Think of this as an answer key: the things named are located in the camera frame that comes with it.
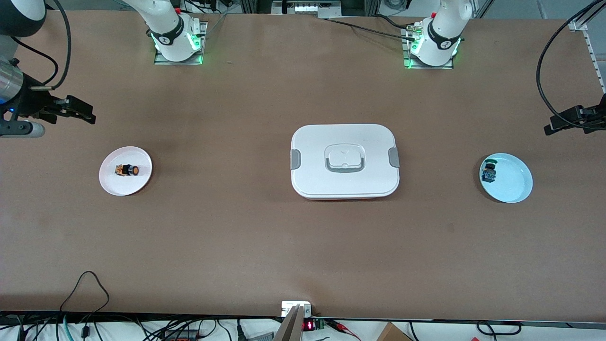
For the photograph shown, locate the brown cardboard box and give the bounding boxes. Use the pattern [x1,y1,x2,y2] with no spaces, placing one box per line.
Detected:
[376,322,413,341]

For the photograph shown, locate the light blue round plate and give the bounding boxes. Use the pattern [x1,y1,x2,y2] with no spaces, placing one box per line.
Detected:
[479,153,534,204]

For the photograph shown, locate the white mounting block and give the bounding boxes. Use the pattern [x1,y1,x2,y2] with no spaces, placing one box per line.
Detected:
[281,301,312,317]

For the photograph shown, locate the white lidded box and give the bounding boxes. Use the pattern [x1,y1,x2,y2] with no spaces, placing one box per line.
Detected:
[290,124,401,200]

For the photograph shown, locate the red clip leads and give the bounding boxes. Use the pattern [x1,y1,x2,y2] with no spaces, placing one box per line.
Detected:
[326,319,361,341]

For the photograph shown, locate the black base supply cable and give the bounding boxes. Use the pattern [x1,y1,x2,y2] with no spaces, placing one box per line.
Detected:
[324,14,419,41]

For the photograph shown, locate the tangled black cable bundle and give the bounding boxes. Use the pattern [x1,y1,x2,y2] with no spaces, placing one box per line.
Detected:
[0,313,280,341]

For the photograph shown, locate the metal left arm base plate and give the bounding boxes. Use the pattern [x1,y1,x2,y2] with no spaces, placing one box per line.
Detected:
[402,21,454,70]

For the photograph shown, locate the aluminium profile bar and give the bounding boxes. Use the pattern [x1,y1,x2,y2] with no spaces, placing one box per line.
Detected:
[274,305,306,341]

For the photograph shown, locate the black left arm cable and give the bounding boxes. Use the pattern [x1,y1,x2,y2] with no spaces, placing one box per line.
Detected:
[536,0,606,131]

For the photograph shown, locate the green push-button switch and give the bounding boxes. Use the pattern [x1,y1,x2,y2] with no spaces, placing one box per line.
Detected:
[481,161,499,184]

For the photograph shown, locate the black flat cable loop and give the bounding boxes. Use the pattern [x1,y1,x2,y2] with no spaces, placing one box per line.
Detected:
[476,321,522,336]

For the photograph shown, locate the thin black looped cable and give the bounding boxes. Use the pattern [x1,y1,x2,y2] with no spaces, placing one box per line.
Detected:
[59,271,110,327]

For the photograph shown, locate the aluminium slotted rail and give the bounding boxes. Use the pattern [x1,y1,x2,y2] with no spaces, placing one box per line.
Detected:
[568,0,606,94]

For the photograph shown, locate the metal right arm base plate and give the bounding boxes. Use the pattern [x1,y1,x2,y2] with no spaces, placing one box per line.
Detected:
[154,20,208,65]

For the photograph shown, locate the pink round plate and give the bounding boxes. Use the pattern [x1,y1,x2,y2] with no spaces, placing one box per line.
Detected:
[98,146,153,197]

